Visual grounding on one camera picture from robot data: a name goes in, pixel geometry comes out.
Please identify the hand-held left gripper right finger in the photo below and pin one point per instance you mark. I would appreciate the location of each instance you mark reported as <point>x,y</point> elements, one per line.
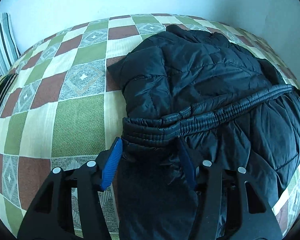
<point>189,165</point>

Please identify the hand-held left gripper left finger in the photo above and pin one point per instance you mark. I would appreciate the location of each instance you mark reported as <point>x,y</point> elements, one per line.
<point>112,162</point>

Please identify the black quilted jacket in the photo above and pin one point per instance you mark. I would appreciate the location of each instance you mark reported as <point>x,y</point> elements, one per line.
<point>205,97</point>

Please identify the striped padded headboard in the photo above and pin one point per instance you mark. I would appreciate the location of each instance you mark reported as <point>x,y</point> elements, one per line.
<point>3,40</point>

